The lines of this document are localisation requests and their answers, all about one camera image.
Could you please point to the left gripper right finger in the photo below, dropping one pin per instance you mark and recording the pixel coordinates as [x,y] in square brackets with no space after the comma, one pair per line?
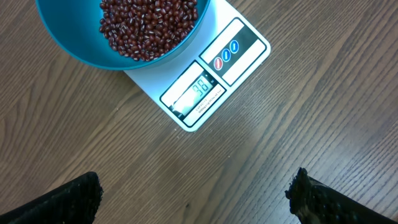
[313,202]

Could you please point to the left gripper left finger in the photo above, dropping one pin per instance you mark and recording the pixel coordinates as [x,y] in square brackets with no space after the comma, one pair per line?
[75,202]

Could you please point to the teal metal bowl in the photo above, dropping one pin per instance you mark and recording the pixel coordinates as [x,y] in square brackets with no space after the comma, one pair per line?
[74,25]

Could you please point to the white digital kitchen scale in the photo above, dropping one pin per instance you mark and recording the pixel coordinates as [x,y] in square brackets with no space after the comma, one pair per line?
[191,82]

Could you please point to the red beans in bowl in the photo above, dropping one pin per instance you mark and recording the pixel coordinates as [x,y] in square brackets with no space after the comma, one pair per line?
[146,29]

